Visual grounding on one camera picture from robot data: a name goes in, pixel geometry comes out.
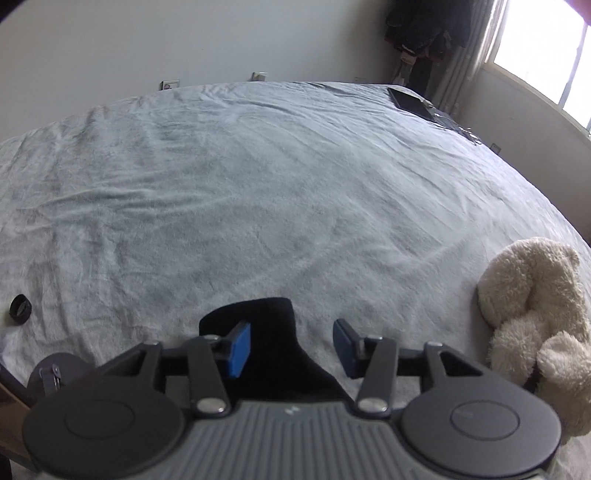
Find white plush dog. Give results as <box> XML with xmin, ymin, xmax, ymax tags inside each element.
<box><xmin>477</xmin><ymin>237</ymin><xmax>591</xmax><ymax>446</ymax></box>

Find beige sweatshirt with black sleeves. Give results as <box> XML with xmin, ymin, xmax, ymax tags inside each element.
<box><xmin>198</xmin><ymin>298</ymin><xmax>347</xmax><ymax>402</ymax></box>

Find black ring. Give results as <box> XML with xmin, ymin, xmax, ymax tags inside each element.
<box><xmin>10</xmin><ymin>294</ymin><xmax>32</xmax><ymax>326</ymax></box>

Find window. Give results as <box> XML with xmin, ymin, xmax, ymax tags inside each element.
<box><xmin>492</xmin><ymin>0</ymin><xmax>591</xmax><ymax>132</ymax></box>

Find dark hanging clothes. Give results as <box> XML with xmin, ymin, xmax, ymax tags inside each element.
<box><xmin>382</xmin><ymin>0</ymin><xmax>474</xmax><ymax>100</ymax></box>

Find grey patterned curtain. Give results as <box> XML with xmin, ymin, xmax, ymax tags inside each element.
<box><xmin>431</xmin><ymin>0</ymin><xmax>509</xmax><ymax>116</ymax></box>

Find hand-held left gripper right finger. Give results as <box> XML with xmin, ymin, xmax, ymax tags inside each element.
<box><xmin>332</xmin><ymin>318</ymin><xmax>483</xmax><ymax>418</ymax></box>

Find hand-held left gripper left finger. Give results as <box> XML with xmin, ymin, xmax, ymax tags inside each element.
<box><xmin>99</xmin><ymin>322</ymin><xmax>252</xmax><ymax>418</ymax></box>

